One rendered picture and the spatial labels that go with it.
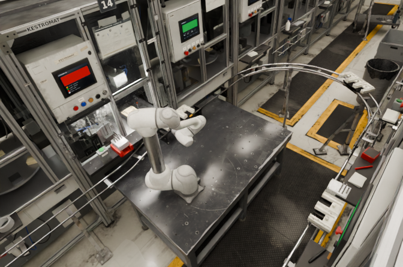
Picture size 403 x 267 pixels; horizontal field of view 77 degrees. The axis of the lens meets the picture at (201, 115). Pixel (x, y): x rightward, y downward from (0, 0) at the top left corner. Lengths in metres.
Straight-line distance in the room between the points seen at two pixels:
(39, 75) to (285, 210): 2.44
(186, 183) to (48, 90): 1.13
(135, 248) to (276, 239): 1.35
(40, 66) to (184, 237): 1.47
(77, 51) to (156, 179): 1.04
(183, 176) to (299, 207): 1.43
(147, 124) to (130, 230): 1.55
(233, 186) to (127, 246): 1.25
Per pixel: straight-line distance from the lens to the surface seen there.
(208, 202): 2.11
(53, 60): 1.88
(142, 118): 1.60
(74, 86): 1.96
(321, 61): 5.37
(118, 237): 2.93
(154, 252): 2.76
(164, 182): 1.99
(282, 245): 2.73
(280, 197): 2.97
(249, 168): 2.30
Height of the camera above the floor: 2.49
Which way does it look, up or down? 40 degrees down
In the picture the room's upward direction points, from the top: 6 degrees counter-clockwise
